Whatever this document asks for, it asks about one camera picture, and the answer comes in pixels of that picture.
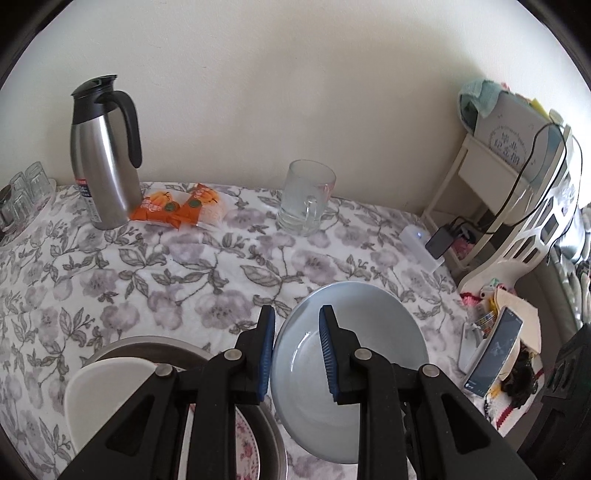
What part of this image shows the smartphone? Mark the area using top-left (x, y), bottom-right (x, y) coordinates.
top-left (464, 305), bottom-right (524, 398)

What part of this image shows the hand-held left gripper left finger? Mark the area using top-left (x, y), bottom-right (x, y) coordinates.
top-left (58, 305), bottom-right (276, 480)

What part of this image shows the teal cloth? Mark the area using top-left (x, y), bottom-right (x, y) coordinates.
top-left (458, 79), bottom-right (502, 132)

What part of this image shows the grey printed box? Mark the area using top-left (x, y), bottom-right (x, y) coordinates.
top-left (473, 90), bottom-right (561, 185)

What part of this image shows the small drinking glass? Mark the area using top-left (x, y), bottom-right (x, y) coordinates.
top-left (24, 161), bottom-right (51, 200)
top-left (8, 172), bottom-right (29, 204)
top-left (2, 191), bottom-right (28, 232)

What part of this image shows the white shelf stand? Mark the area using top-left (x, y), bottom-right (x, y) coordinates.
top-left (422, 124), bottom-right (583, 296)

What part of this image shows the glass mug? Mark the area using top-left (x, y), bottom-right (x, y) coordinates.
top-left (276, 160), bottom-right (338, 237)

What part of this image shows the pink floral round plate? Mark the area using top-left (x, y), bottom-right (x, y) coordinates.
top-left (235, 408), bottom-right (259, 480)

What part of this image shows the black power adapter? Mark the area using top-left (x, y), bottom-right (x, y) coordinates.
top-left (425, 227), bottom-right (455, 260)

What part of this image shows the stainless steel thermos jug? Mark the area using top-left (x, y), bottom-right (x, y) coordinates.
top-left (70, 74), bottom-right (143, 230)

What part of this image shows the small white box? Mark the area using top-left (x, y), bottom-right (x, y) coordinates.
top-left (399, 224), bottom-right (446, 274)

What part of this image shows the black cable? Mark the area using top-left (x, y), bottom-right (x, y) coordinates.
top-left (455, 121), bottom-right (583, 232)

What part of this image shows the small red print bowl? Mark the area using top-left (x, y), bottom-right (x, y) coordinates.
top-left (270, 282), bottom-right (429, 466)

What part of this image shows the white square bowl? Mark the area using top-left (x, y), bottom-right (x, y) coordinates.
top-left (64, 356), bottom-right (185, 455)

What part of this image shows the grey floral tablecloth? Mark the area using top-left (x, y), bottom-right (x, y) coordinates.
top-left (0, 181), bottom-right (476, 480)

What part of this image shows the black tangled bundle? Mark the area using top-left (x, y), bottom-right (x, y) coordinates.
top-left (501, 346), bottom-right (541, 409)

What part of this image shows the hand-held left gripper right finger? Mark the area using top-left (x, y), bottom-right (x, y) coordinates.
top-left (318, 305), bottom-right (539, 480)

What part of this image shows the stainless steel basin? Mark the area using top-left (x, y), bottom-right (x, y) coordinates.
top-left (81, 335), bottom-right (289, 480)

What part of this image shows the beige paper pad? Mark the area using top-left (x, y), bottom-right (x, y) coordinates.
top-left (489, 295), bottom-right (542, 358)

